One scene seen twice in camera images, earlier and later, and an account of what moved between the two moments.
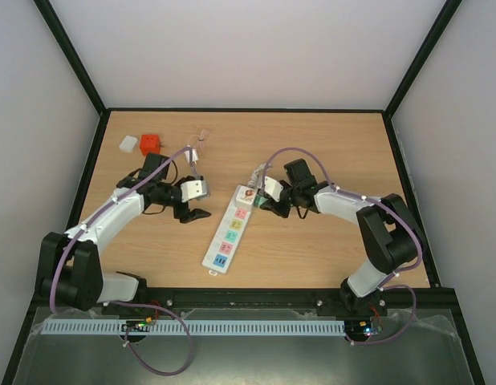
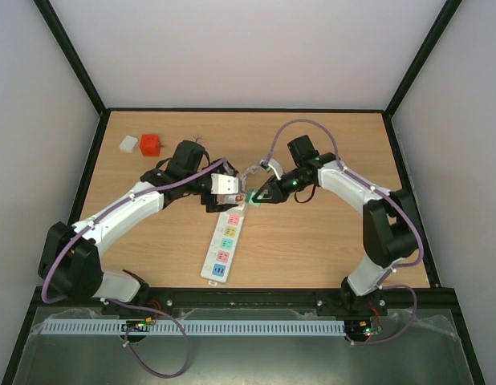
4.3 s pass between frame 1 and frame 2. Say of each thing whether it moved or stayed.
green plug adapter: moved
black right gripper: moved
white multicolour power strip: moved
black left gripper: moved
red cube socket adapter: stayed
